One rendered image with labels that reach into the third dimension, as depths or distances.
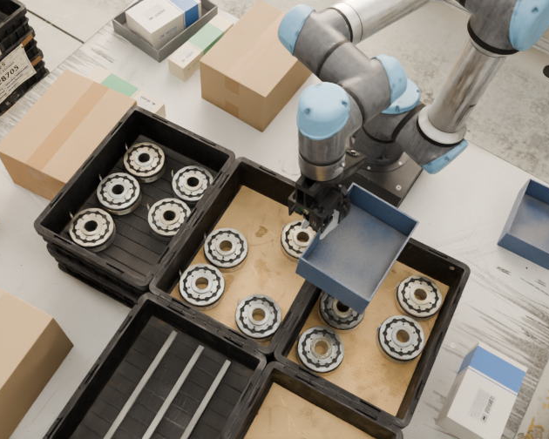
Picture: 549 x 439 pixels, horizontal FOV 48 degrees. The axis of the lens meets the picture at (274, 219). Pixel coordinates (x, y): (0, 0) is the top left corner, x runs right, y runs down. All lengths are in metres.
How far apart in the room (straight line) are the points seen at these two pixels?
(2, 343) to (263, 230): 0.62
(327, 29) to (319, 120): 0.18
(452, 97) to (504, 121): 1.63
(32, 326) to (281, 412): 0.55
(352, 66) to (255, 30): 0.91
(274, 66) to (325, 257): 0.72
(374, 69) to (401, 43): 2.18
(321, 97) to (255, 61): 0.89
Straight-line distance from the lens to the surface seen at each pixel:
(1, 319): 1.41
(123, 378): 1.39
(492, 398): 1.51
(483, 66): 1.31
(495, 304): 1.70
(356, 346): 1.41
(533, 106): 3.11
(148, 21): 1.98
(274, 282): 1.44
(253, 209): 1.52
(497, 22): 1.23
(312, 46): 0.99
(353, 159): 1.10
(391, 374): 1.41
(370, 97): 0.94
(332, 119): 0.88
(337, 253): 1.21
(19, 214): 1.75
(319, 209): 1.04
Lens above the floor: 2.15
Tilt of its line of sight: 61 degrees down
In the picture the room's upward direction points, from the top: 8 degrees clockwise
